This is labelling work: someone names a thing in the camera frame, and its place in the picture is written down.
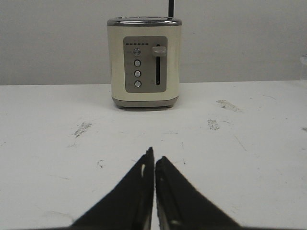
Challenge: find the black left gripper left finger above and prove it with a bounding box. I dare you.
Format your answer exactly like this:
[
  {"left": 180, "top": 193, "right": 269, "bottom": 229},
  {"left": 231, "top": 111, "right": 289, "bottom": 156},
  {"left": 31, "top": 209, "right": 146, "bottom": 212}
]
[{"left": 71, "top": 147, "right": 154, "bottom": 228}]

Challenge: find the cream two-slot toaster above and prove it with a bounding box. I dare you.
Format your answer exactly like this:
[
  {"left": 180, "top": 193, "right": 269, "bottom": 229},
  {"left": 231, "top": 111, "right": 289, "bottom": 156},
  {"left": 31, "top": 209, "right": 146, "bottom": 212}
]
[{"left": 107, "top": 16, "right": 182, "bottom": 108}]

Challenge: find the black tripod pole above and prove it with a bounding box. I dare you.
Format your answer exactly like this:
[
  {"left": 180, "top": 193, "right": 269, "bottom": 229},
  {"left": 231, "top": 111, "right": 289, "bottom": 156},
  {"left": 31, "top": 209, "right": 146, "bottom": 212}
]
[{"left": 168, "top": 0, "right": 175, "bottom": 17}]

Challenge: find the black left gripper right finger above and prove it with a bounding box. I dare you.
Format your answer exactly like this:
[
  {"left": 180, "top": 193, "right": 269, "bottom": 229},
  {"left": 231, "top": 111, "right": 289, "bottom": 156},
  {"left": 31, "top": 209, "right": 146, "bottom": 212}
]
[{"left": 155, "top": 156, "right": 243, "bottom": 228}]

